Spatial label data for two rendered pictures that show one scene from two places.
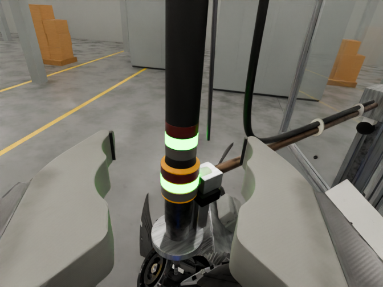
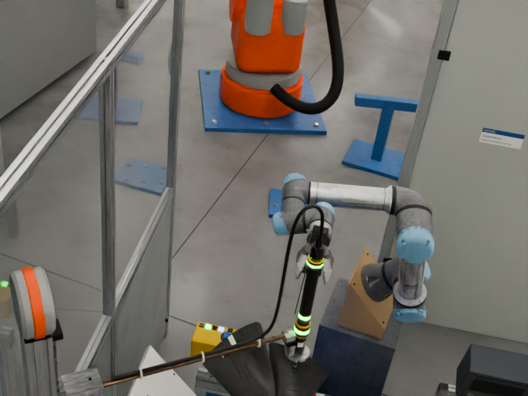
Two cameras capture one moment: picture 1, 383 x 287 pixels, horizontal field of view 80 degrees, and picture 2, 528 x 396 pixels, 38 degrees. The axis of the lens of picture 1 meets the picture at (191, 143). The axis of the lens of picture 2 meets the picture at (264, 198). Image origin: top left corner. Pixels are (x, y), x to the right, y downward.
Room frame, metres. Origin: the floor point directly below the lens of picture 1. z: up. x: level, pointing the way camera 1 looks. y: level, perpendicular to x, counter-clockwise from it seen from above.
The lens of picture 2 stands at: (1.76, 0.07, 3.12)
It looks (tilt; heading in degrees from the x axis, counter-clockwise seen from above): 36 degrees down; 188
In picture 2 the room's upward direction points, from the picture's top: 8 degrees clockwise
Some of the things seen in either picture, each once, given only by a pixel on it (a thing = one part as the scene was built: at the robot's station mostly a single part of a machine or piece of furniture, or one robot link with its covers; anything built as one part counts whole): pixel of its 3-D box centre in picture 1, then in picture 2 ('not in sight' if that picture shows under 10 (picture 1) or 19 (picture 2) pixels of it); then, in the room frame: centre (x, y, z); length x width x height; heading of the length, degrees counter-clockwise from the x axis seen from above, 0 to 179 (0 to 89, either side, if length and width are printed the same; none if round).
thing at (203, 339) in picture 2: not in sight; (214, 344); (-0.14, -0.30, 1.02); 0.16 x 0.10 x 0.11; 92
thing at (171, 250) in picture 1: (184, 208); (296, 342); (0.21, 0.00, 1.50); 0.09 x 0.07 x 0.10; 127
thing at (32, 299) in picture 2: not in sight; (32, 302); (0.64, -0.56, 1.88); 0.17 x 0.15 x 0.16; 2
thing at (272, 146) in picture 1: (317, 128); (199, 358); (0.39, -0.23, 1.54); 0.54 x 0.01 x 0.01; 127
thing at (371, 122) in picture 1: (366, 125); not in sight; (0.57, -0.46, 1.48); 0.05 x 0.04 x 0.05; 127
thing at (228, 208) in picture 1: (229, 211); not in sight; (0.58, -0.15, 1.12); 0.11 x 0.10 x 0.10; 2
